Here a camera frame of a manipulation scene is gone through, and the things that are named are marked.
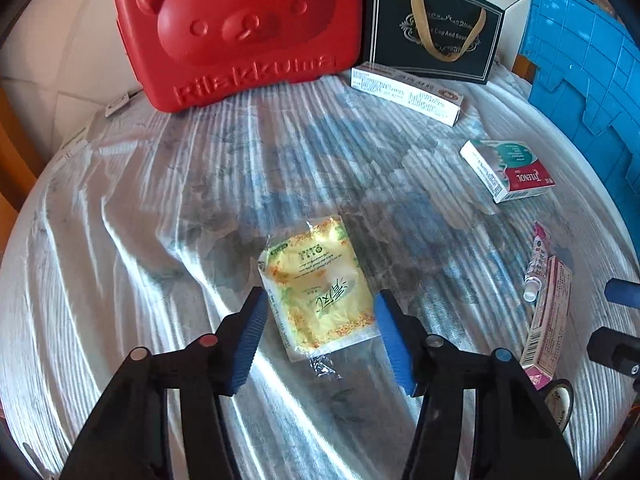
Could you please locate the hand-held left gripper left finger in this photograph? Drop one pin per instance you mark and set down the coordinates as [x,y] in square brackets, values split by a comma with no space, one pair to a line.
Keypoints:
[247,340]

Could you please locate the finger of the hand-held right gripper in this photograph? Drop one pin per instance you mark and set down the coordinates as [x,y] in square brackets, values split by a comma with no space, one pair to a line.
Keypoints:
[615,350]
[622,291]

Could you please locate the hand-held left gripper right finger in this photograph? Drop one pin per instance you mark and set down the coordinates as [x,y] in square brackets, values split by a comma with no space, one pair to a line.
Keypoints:
[395,340]

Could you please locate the yellow tissue packet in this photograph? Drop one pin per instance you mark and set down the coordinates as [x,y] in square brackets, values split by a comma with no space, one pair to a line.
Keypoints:
[315,290]

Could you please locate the blue plastic crate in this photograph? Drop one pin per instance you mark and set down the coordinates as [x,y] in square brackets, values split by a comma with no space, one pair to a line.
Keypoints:
[590,85]

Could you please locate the black tape roll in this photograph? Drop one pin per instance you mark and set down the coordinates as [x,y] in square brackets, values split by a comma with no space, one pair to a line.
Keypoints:
[568,400]

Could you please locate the pink medicine box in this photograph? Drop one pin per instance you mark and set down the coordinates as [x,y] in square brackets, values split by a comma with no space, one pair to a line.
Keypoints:
[547,310]

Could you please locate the small white and pink tube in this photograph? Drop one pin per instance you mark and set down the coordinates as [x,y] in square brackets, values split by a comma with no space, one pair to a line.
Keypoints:
[537,260]

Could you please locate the teal and white medicine box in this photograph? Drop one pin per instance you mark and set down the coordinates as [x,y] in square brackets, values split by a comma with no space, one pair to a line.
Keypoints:
[500,160]

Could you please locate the long white medicine box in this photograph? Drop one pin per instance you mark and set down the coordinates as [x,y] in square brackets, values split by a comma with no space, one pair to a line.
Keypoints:
[400,91]

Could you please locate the small white tag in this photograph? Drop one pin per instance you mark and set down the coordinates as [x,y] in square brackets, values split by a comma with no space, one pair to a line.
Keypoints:
[116,106]

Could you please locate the brown wooden furniture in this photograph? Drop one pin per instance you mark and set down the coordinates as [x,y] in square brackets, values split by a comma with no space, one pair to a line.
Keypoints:
[15,160]

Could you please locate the dark gift bag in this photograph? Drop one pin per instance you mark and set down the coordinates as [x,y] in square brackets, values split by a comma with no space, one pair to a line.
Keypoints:
[390,35]

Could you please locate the red bear-shaped case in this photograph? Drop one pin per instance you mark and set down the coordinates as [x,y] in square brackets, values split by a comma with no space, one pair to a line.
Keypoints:
[240,20]

